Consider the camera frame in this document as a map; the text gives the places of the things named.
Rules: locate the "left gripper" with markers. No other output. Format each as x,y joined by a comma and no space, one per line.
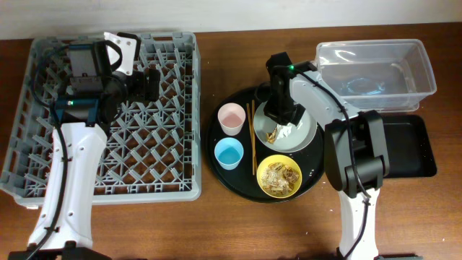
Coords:
140,93

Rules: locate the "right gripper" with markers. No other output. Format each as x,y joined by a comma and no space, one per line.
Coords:
271,110

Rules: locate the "white napkin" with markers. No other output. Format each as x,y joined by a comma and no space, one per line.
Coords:
289,130

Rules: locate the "pink plastic cup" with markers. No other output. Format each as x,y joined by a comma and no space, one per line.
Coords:
231,117

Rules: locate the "blue plastic cup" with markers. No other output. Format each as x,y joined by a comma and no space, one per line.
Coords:
228,153

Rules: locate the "yellow bowl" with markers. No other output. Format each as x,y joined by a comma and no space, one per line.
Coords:
285,160

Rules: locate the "food scraps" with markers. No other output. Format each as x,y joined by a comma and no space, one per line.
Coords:
279,179

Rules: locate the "gold snack wrapper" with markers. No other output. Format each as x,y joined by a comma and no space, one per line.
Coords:
271,137

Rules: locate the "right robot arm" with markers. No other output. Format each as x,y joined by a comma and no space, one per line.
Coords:
355,153

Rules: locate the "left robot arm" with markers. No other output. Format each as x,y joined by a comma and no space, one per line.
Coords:
80,134

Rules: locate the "grey plastic dishwasher rack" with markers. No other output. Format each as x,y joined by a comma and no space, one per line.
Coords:
153,150

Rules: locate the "left wooden chopstick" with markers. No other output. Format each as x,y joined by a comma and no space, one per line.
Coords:
250,121

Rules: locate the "grey round plate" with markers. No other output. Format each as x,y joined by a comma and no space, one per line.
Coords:
264,125

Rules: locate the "round black serving tray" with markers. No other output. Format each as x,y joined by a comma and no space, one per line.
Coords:
241,180

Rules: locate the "clear plastic storage bin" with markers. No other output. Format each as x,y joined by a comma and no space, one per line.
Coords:
390,76

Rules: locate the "black rectangular tray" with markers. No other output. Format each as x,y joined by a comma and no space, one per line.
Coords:
409,149

